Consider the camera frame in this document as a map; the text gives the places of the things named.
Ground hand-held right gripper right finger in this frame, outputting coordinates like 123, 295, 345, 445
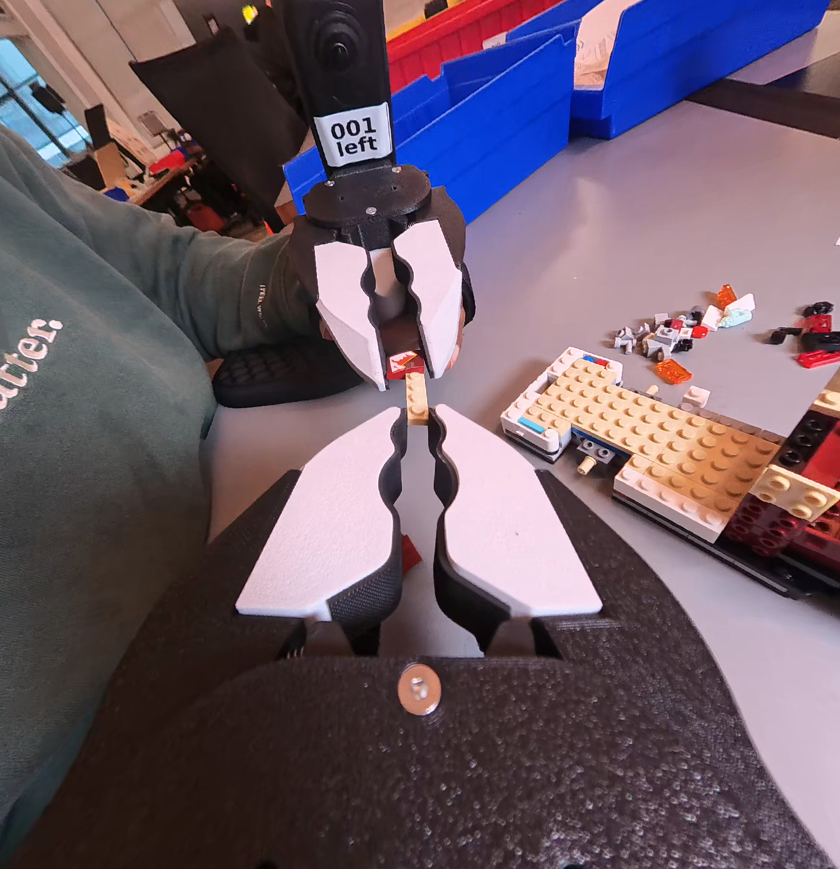
428, 405, 604, 620

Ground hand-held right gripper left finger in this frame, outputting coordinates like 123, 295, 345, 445
235, 406, 404, 622

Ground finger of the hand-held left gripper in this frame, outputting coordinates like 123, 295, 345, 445
313, 241, 388, 392
391, 219, 465, 380

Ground grey desk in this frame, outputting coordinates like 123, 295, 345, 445
206, 14, 840, 863

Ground black padded cushion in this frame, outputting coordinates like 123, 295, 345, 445
211, 336, 367, 410

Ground empty blue storage bin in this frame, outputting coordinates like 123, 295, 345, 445
283, 34, 576, 225

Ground tan and dark red brick model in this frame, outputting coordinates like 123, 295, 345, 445
499, 346, 840, 602

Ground black fabric panel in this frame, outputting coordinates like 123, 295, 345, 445
128, 27, 309, 235

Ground red storage bin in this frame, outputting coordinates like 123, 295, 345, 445
386, 0, 563, 92

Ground yellow storage bin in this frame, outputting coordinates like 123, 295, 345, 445
401, 3, 462, 38

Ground cluttered wooden table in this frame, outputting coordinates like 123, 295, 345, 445
63, 109, 210, 208

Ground pile of small grey bricks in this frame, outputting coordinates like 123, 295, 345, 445
613, 309, 709, 361

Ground white paper sheet in bin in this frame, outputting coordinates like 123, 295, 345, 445
573, 0, 655, 89

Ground blue storage bin with paper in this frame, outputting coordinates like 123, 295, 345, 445
505, 0, 831, 140

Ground large office window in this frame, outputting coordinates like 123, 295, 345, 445
0, 37, 91, 167

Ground black and red lego pieces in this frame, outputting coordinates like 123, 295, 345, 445
771, 302, 835, 344

